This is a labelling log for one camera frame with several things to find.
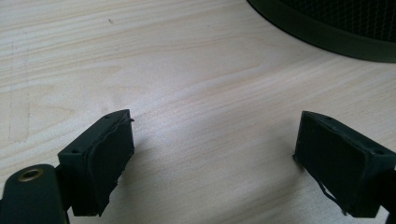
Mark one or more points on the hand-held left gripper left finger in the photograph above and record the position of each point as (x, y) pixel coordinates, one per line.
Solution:
(102, 161)

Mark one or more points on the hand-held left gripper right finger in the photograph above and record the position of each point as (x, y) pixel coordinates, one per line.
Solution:
(336, 165)

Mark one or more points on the black mesh trash bin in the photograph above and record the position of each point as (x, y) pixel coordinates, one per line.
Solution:
(327, 35)

